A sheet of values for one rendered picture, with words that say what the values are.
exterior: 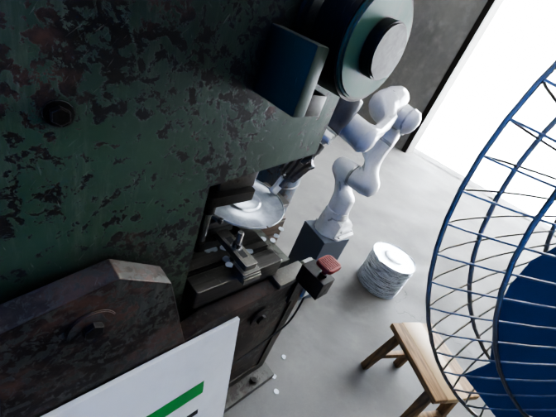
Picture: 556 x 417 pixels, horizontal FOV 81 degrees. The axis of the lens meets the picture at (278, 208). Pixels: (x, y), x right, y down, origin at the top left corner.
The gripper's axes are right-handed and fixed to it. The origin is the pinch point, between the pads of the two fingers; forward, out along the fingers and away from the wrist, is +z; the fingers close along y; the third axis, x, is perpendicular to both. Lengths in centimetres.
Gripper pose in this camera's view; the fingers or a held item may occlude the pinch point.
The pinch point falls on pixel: (278, 185)
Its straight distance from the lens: 113.6
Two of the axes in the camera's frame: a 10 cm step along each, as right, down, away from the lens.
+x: -6.1, -2.9, -7.4
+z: -6.3, 7.4, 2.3
